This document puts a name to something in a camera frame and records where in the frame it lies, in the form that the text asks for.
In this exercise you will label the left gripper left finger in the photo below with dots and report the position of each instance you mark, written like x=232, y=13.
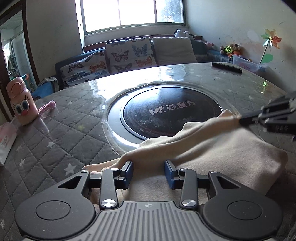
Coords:
x=113, y=179

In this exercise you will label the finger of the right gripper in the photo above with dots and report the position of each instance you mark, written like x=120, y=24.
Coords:
x=280, y=106
x=280, y=124

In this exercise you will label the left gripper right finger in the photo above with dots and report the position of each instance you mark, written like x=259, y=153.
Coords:
x=184, y=179

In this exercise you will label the cream long-sleeve garment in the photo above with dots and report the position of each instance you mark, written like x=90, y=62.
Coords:
x=220, y=144

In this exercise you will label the clear plastic storage box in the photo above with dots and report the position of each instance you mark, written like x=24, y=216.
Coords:
x=248, y=65

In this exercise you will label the black remote control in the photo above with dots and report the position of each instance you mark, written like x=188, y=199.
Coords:
x=227, y=67

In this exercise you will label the paper pinwheel flower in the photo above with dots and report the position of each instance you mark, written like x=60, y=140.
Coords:
x=271, y=40

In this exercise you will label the plush toy pile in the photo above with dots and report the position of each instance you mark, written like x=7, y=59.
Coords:
x=232, y=49

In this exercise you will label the dark blue sofa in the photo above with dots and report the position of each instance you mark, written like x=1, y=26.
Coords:
x=201, y=49

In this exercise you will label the blue blanket on sofa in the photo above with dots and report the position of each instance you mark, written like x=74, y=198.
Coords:
x=46, y=87

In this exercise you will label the pink cartoon water bottle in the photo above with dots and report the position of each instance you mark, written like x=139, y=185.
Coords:
x=22, y=101

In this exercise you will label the tissue box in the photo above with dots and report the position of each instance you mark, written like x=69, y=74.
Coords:
x=7, y=138

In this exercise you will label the left butterfly cushion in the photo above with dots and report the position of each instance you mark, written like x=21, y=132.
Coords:
x=92, y=67

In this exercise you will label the butterfly cushion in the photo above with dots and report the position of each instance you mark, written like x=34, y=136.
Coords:
x=92, y=67
x=128, y=55

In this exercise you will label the plain beige cushion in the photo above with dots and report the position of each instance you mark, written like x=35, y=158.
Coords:
x=171, y=51

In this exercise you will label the white plush toy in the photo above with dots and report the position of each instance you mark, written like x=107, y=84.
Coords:
x=183, y=34

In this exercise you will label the right butterfly cushion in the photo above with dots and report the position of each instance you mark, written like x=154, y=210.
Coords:
x=128, y=55

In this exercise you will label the window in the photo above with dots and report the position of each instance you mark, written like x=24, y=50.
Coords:
x=98, y=16

